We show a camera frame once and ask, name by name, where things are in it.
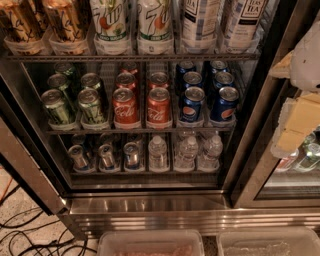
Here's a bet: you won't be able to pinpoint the slim silver can middle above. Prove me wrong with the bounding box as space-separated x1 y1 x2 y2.
98 144 115 169

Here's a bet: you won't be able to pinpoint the green can middle left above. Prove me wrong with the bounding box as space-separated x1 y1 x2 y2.
47 73 77 111

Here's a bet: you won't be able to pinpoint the slim silver can left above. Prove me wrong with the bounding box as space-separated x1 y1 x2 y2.
68 145 90 170

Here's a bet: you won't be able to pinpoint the la croix can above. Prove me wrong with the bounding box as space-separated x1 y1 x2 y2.
0 0 43 43
42 0 88 43

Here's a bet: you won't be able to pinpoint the green can middle right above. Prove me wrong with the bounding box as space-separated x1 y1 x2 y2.
81 73 107 100

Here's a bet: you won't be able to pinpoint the teas tea bottle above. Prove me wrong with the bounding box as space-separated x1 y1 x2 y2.
182 0 220 41
221 0 268 49

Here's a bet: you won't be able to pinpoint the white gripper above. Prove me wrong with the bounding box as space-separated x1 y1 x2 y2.
269 21 320 158

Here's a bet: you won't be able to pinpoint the water bottle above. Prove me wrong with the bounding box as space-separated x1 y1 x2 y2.
198 135 223 172
148 135 168 172
174 136 198 172

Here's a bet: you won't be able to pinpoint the water bottle right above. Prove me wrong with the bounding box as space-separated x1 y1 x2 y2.
198 135 223 172

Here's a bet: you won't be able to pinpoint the water bottle middle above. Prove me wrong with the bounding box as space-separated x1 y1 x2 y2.
174 136 198 172

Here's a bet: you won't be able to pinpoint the clear plastic bin left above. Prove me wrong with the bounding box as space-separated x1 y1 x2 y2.
97 230 205 256

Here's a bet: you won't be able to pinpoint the orange floor cable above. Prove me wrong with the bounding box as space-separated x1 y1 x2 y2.
0 166 14 204

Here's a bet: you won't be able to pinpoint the green can front right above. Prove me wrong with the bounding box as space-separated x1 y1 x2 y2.
78 88 106 124

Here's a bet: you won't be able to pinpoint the La Croix can far left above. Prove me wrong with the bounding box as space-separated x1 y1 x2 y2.
0 0 43 43

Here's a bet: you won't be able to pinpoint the Coca-Cola can back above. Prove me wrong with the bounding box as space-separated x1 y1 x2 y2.
120 62 139 76

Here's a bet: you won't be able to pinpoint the coca-cola can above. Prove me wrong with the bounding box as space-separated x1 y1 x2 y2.
147 87 170 123
112 88 138 124
120 62 139 76
115 73 138 93
148 71 169 89

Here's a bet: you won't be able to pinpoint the black floor cables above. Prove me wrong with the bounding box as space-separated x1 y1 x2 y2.
0 184 98 256

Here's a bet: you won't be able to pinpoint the green can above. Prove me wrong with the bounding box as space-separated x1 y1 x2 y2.
54 62 78 80
81 73 107 100
78 88 106 124
41 89 75 125
47 73 77 111

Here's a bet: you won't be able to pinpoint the glass fridge door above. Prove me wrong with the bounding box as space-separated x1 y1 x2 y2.
230 79 320 208

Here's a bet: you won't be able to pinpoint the Coca-Cola can front right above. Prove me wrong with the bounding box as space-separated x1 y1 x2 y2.
147 87 170 123

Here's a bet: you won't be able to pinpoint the green can back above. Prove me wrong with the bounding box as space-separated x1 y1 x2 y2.
54 62 78 80

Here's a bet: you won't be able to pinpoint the Teas Tea bottle left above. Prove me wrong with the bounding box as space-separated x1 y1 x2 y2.
182 0 220 41

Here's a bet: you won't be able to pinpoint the slim silver can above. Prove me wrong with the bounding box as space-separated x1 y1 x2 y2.
68 145 90 170
123 142 140 170
98 144 115 169

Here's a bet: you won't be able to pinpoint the clear plastic bin right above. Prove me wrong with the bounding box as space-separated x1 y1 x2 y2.
216 227 320 256

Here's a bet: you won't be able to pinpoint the slim silver can right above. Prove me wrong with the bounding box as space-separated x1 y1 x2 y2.
123 142 140 170

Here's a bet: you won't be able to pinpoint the Coca-Cola can middle right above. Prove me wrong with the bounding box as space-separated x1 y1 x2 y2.
148 71 169 89

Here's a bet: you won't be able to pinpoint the Teas Tea bottle right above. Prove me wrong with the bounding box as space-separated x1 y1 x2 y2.
221 0 268 49

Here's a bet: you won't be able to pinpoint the clear plastic bin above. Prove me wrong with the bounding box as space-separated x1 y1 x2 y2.
216 227 320 256
97 230 205 256

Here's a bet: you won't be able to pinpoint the water bottle left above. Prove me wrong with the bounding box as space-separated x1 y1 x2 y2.
148 135 168 172

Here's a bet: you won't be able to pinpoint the stainless steel fridge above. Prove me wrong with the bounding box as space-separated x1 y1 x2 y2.
0 0 320 240

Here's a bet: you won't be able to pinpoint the Coca-Cola can middle left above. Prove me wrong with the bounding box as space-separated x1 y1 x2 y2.
115 73 138 93

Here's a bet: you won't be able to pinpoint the green can front left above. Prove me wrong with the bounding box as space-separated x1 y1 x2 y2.
41 89 75 125

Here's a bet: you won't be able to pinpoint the Coca-Cola can front left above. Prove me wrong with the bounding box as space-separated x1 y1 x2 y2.
112 88 138 124

